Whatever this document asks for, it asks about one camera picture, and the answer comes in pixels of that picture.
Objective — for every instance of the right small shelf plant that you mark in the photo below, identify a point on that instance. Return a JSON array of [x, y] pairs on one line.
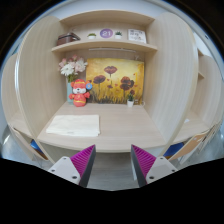
[[118, 35]]

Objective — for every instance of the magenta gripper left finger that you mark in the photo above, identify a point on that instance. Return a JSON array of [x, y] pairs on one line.
[[77, 168]]

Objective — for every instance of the right wooden chair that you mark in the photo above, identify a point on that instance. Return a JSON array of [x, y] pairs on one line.
[[184, 150]]

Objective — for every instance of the small white potted plant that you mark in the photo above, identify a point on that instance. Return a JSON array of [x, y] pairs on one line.
[[130, 101]]

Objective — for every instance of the left wooden chair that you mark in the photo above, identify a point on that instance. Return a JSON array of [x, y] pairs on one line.
[[24, 142]]

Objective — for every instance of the wooden chair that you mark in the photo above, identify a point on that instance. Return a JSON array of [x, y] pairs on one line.
[[184, 150], [24, 142]]

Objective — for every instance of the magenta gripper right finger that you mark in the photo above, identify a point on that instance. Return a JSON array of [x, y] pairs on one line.
[[149, 168]]

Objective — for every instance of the pink white flower bouquet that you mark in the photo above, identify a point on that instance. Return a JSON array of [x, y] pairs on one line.
[[71, 67]]

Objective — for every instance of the poppy flower painting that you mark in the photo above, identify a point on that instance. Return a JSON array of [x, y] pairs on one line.
[[114, 79]]

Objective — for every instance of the cream folded towel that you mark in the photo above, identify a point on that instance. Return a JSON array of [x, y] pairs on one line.
[[75, 125]]

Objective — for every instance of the wooden desk cubicle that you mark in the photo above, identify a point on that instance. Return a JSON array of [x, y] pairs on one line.
[[151, 84]]

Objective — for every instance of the light blue vase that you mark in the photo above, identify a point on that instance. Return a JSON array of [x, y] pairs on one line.
[[69, 91]]

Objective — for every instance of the purple round number sign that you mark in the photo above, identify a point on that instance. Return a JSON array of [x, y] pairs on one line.
[[106, 33]]

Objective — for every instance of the white printed card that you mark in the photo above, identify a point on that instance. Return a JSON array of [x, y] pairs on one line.
[[136, 35]]

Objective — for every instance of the small shelf plant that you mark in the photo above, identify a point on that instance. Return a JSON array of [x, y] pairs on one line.
[[118, 35], [91, 36]]

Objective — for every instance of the left small shelf plant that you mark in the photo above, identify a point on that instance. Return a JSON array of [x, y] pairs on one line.
[[91, 36]]

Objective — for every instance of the red plush toy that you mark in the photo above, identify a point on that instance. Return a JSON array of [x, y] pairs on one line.
[[80, 92]]

